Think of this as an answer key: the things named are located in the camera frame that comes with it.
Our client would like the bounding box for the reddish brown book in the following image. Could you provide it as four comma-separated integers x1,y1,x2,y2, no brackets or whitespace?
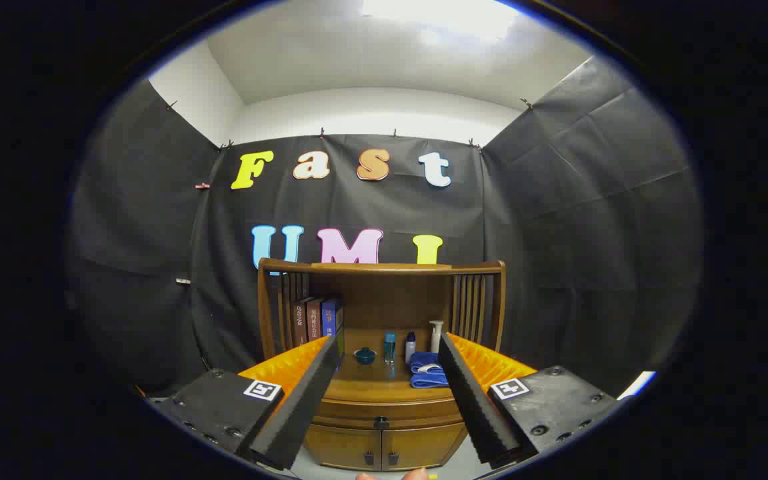
307,298,326,341

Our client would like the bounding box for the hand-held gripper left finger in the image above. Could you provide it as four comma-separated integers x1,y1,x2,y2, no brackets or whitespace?
147,333,345,471

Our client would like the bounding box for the blue folded towel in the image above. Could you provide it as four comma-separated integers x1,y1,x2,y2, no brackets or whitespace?
409,351,450,389

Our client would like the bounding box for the black backdrop cloth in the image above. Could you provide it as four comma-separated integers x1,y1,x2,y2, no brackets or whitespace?
67,57,701,401

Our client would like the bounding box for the wooden cabinet door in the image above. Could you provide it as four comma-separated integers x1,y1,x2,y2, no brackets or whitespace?
381,423,468,471
304,425,383,471

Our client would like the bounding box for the wooden cabinet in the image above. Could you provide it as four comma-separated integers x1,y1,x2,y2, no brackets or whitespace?
257,259,507,471

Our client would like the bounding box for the dark brown book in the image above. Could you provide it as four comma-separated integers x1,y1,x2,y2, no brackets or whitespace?
293,298,315,347

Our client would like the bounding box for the wooden drawer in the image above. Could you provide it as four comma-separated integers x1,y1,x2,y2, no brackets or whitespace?
311,398,466,431

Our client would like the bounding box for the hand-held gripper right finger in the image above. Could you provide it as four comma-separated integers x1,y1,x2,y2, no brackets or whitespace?
437,331,625,467

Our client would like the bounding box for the wooden countertop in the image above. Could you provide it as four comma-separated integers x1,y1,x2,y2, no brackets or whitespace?
323,330,457,404

